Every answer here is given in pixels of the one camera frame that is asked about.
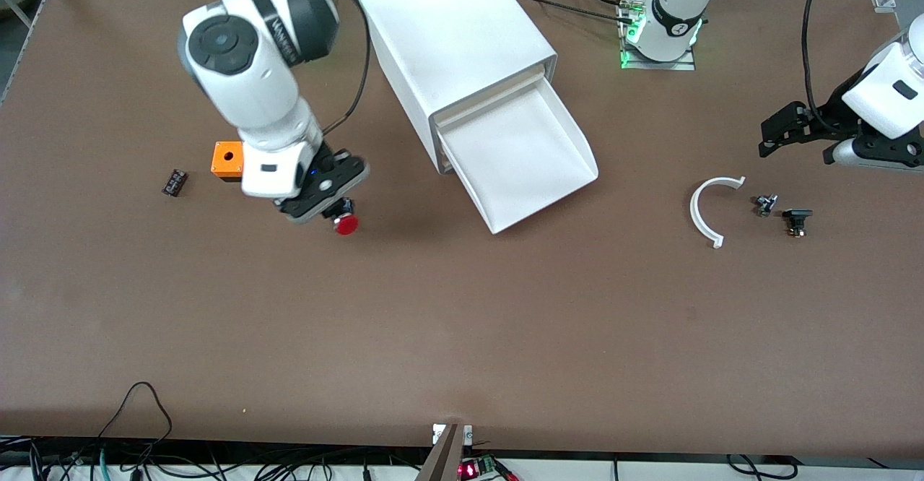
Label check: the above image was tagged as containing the white plastic drawer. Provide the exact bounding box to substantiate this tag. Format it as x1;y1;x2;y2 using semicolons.
438;77;600;235

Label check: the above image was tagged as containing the white semicircular plastic clamp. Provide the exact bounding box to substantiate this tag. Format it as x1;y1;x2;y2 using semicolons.
689;175;746;249

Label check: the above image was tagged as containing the black switch contact block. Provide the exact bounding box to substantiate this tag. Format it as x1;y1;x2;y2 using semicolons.
783;209;814;238

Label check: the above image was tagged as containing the brown camera mount beam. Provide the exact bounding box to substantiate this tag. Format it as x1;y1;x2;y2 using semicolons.
415;423;466;481

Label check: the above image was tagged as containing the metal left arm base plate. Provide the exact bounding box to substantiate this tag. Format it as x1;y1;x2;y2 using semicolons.
619;0;699;72

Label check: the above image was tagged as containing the red push button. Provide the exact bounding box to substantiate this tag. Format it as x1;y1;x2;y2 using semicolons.
321;198;359;236

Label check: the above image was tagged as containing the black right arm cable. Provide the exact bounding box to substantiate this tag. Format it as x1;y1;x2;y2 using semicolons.
318;0;372;137

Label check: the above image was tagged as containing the orange button enclosure box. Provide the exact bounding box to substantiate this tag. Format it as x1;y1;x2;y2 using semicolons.
211;141;246;182

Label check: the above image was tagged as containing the white drawer cabinet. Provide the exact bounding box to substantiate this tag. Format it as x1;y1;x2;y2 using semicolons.
354;0;558;175

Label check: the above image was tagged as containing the black looped cable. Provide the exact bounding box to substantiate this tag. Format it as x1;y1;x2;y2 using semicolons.
97;382;174;460

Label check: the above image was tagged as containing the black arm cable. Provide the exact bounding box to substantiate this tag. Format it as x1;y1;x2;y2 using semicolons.
801;0;831;117
318;0;372;137

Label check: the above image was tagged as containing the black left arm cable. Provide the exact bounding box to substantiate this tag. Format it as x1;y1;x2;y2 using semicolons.
801;0;831;117

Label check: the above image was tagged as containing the circuit board with red display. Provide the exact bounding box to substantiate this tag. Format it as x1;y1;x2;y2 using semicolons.
458;454;519;481

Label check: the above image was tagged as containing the black cable behind cabinet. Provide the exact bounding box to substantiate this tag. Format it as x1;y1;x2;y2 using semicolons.
509;0;636;23

